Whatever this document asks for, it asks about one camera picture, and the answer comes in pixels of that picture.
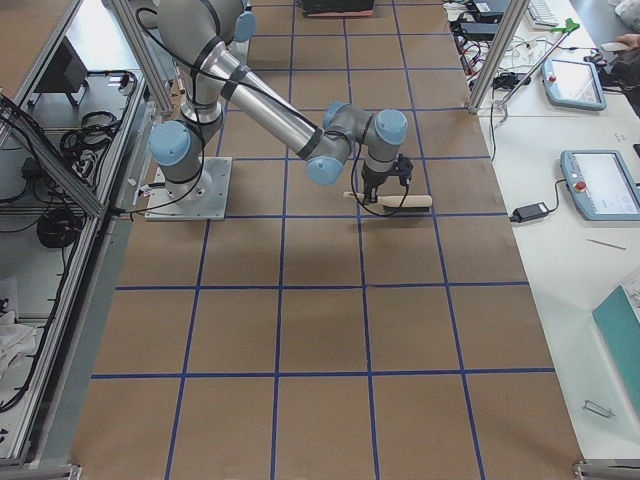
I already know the blue teach pendant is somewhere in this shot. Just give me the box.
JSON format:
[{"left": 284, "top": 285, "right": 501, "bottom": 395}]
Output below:
[
  {"left": 541, "top": 59, "right": 607, "bottom": 111},
  {"left": 559, "top": 150, "right": 639, "bottom": 221}
]

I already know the lower blue teach pendant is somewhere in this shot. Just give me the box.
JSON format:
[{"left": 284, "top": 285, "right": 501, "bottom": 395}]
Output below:
[{"left": 559, "top": 150, "right": 639, "bottom": 221}]

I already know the black bag lined bin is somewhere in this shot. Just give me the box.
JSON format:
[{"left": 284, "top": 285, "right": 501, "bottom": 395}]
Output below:
[{"left": 302, "top": 0, "right": 375, "bottom": 17}]

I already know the white hand brush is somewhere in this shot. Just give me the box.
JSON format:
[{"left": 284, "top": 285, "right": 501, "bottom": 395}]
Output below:
[{"left": 343, "top": 191, "right": 432, "bottom": 210}]

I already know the black power adapter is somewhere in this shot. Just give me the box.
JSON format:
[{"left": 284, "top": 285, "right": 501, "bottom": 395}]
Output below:
[{"left": 509, "top": 202, "right": 550, "bottom": 223}]

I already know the upper blue teach pendant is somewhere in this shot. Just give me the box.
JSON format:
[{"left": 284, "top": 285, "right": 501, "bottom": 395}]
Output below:
[{"left": 541, "top": 59, "right": 607, "bottom": 111}]

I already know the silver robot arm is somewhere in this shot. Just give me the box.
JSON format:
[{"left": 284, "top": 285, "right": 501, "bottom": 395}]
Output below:
[{"left": 155, "top": 1, "right": 412, "bottom": 204}]

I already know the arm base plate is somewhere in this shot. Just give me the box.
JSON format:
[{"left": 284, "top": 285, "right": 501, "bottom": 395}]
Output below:
[{"left": 144, "top": 157, "right": 233, "bottom": 221}]

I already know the white crumpled cloth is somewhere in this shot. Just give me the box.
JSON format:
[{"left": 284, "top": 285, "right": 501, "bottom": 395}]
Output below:
[{"left": 0, "top": 274, "right": 39, "bottom": 401}]

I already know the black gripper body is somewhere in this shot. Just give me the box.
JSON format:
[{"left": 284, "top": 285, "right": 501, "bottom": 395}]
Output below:
[{"left": 361, "top": 154, "right": 413, "bottom": 203}]

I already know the teal notebook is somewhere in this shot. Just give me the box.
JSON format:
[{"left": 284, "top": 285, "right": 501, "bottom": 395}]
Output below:
[{"left": 592, "top": 286, "right": 639, "bottom": 374}]

